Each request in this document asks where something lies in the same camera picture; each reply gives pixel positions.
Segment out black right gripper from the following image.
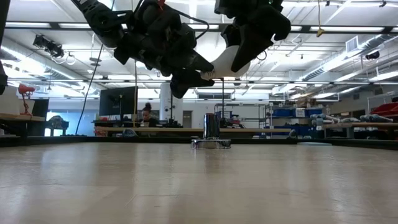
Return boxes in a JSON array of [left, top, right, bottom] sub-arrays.
[[214, 0, 292, 73]]

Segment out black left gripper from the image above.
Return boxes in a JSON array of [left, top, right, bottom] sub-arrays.
[[113, 30, 215, 99]]

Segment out white lightbulb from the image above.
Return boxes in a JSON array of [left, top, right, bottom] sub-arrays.
[[200, 45, 251, 81]]

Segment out chrome lamp socket base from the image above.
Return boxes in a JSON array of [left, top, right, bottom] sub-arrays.
[[190, 113, 232, 149]]

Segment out white column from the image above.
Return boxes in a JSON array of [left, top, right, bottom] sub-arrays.
[[159, 90, 184, 126]]

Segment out long wooden table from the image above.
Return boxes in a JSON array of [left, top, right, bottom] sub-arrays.
[[95, 126, 292, 138]]

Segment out person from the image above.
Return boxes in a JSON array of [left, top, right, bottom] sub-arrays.
[[138, 102, 160, 128]]

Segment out black monitor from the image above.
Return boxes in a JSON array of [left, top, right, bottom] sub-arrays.
[[99, 86, 139, 117]]

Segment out blue storage bins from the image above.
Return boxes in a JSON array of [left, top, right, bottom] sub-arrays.
[[272, 108, 324, 118]]

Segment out ceiling air vent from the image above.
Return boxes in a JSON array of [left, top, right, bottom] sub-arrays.
[[345, 35, 361, 54]]

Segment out grey rolled bundle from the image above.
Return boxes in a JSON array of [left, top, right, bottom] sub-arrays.
[[359, 114, 394, 123], [310, 113, 341, 125]]

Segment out light blue square pad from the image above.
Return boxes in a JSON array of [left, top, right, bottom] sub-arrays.
[[297, 141, 333, 147]]

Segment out black ceiling-mounted device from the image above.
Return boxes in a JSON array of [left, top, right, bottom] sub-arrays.
[[32, 34, 65, 59]]

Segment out wooden table with rolls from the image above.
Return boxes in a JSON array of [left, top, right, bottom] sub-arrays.
[[322, 122, 398, 139]]

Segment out red bin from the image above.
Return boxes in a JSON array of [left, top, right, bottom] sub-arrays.
[[369, 102, 398, 118]]

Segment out red desk lamp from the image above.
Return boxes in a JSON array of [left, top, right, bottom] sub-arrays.
[[17, 83, 36, 117]]

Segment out wooden workbench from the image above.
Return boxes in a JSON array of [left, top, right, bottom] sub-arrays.
[[0, 113, 47, 138]]

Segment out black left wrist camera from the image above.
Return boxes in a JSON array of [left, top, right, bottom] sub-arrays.
[[134, 0, 184, 35]]

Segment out yellow hanging cord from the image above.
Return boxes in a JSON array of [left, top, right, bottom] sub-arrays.
[[316, 0, 326, 38]]

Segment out black hanging cable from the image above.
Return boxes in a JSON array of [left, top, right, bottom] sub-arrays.
[[75, 43, 104, 136]]

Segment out black aluminium table frame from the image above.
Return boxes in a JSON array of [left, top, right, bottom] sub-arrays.
[[0, 135, 398, 151]]

